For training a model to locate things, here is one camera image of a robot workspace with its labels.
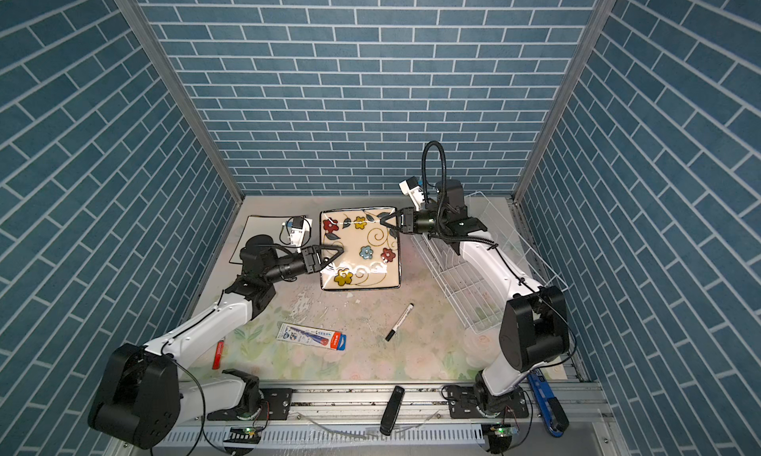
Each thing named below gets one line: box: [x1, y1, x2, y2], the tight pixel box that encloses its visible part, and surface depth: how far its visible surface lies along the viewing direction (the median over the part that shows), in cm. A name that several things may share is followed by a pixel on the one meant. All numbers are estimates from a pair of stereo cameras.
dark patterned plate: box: [320, 207, 402, 291], surface depth 77 cm
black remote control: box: [379, 385, 406, 437], surface depth 74 cm
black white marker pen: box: [384, 302, 415, 342], surface depth 88 cm
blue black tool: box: [527, 368, 569, 438], surface depth 72 cm
